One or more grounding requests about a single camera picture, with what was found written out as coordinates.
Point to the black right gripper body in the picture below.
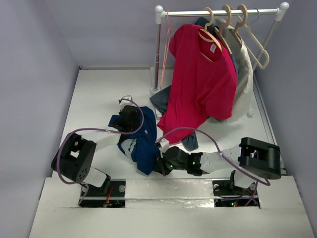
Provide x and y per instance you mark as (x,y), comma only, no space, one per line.
(161,165)

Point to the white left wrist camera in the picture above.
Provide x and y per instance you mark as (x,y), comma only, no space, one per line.
(125,101)

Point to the red t shirt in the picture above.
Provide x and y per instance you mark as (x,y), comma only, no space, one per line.
(200,77)

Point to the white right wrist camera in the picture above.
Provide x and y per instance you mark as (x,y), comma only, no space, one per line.
(163,145)

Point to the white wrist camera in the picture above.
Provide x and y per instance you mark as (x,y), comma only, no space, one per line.
(125,101)
(163,145)

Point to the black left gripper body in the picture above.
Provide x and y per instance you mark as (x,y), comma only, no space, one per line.
(133,124)

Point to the wooden hanger with white shirt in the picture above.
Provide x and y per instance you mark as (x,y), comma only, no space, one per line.
(240,23)

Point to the white t shirt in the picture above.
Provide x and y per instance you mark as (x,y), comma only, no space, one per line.
(244,90)

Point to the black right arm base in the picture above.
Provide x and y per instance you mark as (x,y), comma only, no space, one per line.
(227,194)

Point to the pink wire hanger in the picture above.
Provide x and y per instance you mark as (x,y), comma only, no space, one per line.
(169,24)

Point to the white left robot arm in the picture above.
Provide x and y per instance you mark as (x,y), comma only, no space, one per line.
(73,160)

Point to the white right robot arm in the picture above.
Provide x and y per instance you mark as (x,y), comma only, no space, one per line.
(252,161)

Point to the white metal clothes rack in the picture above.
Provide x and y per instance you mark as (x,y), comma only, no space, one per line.
(159,97)

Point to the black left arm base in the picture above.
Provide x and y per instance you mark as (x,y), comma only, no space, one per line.
(110,195)

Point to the wooden hanger with red shirt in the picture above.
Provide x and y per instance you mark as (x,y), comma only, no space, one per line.
(205,34)

